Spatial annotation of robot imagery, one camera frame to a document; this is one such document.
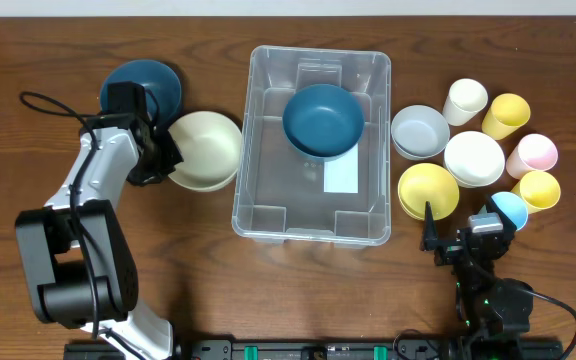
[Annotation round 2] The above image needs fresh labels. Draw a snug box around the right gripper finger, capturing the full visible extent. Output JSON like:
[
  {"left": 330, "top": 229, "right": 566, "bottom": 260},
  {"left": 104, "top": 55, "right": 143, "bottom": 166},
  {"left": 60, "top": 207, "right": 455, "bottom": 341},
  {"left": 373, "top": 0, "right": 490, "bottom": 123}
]
[
  {"left": 421, "top": 201, "right": 438, "bottom": 246},
  {"left": 484, "top": 196, "right": 514, "bottom": 232}
]

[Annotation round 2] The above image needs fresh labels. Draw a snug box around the cream large bowl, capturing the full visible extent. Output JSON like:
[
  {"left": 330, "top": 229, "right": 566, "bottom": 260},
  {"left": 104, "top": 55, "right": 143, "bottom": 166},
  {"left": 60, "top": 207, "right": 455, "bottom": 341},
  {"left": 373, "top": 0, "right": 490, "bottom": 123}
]
[{"left": 168, "top": 111, "right": 242, "bottom": 192}]

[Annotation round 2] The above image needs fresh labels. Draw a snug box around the dark blue bowl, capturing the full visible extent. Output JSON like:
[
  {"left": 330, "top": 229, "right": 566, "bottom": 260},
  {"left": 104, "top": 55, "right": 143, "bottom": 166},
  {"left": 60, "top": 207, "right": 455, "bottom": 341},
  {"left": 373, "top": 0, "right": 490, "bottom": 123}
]
[
  {"left": 99, "top": 59, "right": 182, "bottom": 130},
  {"left": 282, "top": 84, "right": 365, "bottom": 160}
]

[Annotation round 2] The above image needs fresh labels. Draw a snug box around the pink cup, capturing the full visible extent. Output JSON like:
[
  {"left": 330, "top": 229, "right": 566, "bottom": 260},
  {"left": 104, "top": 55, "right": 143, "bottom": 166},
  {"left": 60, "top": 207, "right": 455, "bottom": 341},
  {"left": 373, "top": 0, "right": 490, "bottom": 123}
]
[{"left": 506, "top": 134, "right": 559, "bottom": 179}]

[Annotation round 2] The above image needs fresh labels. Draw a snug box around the yellow cup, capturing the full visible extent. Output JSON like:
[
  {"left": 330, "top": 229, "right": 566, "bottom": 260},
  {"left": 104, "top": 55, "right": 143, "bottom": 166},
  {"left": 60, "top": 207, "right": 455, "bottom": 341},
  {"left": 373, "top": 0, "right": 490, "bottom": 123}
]
[
  {"left": 482, "top": 93, "right": 531, "bottom": 140},
  {"left": 511, "top": 171, "right": 561, "bottom": 214}
]

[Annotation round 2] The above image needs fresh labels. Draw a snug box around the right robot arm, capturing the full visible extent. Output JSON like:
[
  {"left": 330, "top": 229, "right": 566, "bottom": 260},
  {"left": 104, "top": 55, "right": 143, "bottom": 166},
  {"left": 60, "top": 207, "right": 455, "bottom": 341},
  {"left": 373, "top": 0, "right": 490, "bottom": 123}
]
[{"left": 420, "top": 198, "right": 533, "bottom": 359}]

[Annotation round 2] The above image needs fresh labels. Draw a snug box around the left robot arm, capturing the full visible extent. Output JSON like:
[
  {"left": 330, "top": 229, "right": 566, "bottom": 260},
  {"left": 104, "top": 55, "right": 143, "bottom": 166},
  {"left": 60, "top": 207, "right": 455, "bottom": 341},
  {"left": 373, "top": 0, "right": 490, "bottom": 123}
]
[{"left": 15, "top": 81, "right": 183, "bottom": 359}]

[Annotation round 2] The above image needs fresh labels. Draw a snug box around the light blue cup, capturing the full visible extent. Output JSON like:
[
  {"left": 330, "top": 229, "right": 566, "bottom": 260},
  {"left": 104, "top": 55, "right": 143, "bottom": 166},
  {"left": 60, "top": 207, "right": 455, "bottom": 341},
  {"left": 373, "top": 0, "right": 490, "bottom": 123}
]
[{"left": 491, "top": 192, "right": 528, "bottom": 231}]

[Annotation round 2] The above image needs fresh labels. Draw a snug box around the white small bowl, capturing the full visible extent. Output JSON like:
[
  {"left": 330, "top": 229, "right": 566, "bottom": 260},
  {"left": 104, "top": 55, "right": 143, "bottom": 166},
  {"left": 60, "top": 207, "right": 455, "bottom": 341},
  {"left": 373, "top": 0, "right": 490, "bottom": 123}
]
[{"left": 443, "top": 131, "right": 506, "bottom": 188}]

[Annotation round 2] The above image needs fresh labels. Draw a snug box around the yellow small bowl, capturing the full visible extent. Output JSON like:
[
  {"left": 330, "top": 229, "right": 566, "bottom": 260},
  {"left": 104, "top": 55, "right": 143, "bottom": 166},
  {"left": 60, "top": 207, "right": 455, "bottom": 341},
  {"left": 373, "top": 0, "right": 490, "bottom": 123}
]
[{"left": 397, "top": 163, "right": 460, "bottom": 220}]

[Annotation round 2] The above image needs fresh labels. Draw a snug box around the grey small bowl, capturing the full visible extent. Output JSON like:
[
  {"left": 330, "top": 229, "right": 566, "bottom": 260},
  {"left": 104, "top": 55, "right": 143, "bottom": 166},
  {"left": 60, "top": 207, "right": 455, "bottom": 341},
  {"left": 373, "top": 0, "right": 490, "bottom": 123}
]
[{"left": 391, "top": 105, "right": 450, "bottom": 160}]

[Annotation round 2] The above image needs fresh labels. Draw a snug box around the white label in bin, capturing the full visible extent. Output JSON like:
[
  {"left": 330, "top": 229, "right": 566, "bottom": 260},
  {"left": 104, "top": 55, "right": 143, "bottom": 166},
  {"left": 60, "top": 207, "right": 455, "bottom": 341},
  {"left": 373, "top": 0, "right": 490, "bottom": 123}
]
[{"left": 323, "top": 145, "right": 359, "bottom": 194}]

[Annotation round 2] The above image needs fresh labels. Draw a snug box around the cream cup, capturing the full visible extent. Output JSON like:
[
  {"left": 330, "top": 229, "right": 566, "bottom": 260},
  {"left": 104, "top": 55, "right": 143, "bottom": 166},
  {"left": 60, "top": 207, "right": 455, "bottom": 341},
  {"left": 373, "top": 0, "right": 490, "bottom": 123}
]
[{"left": 442, "top": 78, "right": 488, "bottom": 126}]

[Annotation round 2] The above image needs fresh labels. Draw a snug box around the clear plastic storage bin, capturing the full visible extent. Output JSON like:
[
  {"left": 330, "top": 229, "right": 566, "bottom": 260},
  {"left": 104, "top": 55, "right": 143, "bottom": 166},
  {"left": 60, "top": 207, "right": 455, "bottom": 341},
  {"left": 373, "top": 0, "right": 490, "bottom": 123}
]
[{"left": 232, "top": 45, "right": 392, "bottom": 248}]

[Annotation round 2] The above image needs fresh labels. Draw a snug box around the right black cable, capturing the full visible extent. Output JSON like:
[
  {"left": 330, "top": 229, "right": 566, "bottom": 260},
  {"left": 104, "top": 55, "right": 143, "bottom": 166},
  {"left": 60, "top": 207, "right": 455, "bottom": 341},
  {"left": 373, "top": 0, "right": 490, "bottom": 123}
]
[{"left": 515, "top": 284, "right": 576, "bottom": 360}]

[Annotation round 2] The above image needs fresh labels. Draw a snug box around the black cable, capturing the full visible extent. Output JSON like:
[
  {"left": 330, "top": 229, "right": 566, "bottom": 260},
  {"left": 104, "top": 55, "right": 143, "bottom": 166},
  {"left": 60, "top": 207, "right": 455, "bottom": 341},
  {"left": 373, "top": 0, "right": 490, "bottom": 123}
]
[
  {"left": 515, "top": 284, "right": 576, "bottom": 360},
  {"left": 18, "top": 90, "right": 139, "bottom": 360}
]

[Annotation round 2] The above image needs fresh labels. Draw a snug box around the left black cable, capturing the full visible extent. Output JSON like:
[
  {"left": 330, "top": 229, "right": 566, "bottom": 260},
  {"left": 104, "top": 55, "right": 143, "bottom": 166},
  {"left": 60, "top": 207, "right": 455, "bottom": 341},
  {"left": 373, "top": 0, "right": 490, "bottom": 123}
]
[{"left": 18, "top": 90, "right": 139, "bottom": 360}]

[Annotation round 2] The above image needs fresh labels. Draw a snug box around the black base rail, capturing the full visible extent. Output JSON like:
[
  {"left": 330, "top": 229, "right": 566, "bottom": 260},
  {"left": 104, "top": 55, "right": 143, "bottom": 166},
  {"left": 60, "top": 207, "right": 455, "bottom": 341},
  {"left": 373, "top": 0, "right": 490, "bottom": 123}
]
[{"left": 62, "top": 339, "right": 565, "bottom": 360}]

